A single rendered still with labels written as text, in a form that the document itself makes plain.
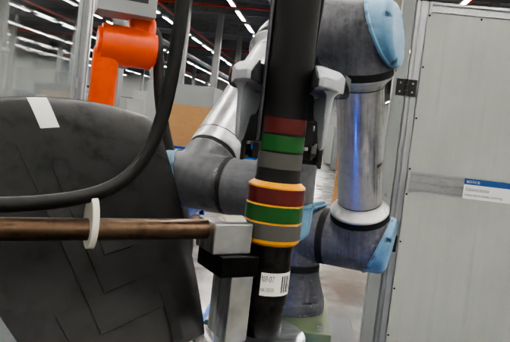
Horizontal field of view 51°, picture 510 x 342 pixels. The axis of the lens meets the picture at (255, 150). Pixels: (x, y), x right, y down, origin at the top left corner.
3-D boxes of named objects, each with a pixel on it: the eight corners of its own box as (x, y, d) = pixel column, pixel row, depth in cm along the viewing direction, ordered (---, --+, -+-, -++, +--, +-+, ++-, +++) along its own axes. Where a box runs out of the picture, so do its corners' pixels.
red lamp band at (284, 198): (265, 206, 38) (267, 189, 38) (236, 196, 41) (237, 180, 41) (315, 208, 40) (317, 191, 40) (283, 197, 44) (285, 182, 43)
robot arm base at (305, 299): (260, 290, 125) (265, 248, 124) (325, 300, 122) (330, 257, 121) (246, 310, 110) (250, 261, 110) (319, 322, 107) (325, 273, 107)
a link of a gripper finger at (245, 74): (244, 143, 36) (275, 143, 45) (255, 55, 36) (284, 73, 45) (201, 138, 37) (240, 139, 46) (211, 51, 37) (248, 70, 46)
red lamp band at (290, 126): (275, 133, 38) (278, 116, 38) (252, 130, 41) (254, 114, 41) (314, 137, 40) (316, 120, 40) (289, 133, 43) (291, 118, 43)
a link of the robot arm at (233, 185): (240, 224, 74) (247, 145, 74) (319, 238, 70) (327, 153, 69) (213, 233, 67) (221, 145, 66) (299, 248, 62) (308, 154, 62)
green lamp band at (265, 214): (262, 224, 38) (265, 208, 38) (234, 212, 41) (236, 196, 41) (313, 225, 40) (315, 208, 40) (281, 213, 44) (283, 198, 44)
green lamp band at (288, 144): (273, 152, 38) (275, 134, 38) (250, 147, 41) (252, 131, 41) (312, 155, 40) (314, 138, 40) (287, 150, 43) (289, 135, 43)
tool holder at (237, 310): (212, 378, 35) (229, 230, 35) (174, 334, 41) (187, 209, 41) (322, 360, 40) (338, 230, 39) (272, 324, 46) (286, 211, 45)
